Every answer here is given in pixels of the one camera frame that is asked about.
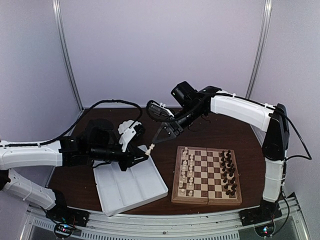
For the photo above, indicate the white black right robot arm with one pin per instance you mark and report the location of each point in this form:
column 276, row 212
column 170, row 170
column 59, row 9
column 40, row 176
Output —
column 268, row 118

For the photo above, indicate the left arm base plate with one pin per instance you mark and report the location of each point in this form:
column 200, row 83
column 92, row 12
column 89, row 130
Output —
column 71, row 216

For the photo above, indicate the aluminium corner post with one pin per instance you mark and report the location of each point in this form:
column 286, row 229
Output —
column 66, row 57
column 262, row 40

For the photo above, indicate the right aluminium corner post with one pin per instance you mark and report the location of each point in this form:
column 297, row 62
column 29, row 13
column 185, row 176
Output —
column 262, row 40

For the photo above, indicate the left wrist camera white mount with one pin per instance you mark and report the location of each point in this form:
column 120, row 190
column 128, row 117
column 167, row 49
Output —
column 135, row 131

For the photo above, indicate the white compartment tray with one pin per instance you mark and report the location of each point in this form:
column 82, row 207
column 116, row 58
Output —
column 121, row 191

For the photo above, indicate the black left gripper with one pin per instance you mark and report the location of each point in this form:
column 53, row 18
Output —
column 131, row 155

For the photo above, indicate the left aluminium corner post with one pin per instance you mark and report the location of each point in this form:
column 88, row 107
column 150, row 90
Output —
column 66, row 57

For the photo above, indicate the row of dark chess pieces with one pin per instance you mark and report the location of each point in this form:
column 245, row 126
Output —
column 228, row 174

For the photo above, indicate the white scalloped bowl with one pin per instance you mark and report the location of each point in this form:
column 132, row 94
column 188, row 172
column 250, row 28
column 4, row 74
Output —
column 124, row 125

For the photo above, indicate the white chess piece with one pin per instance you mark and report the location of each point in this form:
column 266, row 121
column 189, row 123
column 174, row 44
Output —
column 148, row 151
column 183, row 178
column 185, row 153
column 191, row 158
column 182, row 192

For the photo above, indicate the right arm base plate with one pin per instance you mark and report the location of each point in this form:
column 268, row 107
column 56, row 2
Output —
column 257, row 215

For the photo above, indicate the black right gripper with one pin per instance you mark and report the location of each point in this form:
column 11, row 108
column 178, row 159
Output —
column 166, row 126

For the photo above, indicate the wooden chess board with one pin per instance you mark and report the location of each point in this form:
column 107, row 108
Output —
column 207, row 187

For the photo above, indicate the aluminium front frame rail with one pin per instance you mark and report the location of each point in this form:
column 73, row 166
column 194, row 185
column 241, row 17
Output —
column 224, row 225

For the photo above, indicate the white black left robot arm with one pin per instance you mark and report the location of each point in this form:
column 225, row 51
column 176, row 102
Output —
column 62, row 152

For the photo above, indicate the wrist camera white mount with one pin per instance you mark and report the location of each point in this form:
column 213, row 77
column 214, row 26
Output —
column 158, row 111
column 135, row 131

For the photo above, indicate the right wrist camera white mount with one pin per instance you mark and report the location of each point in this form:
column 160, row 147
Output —
column 158, row 111

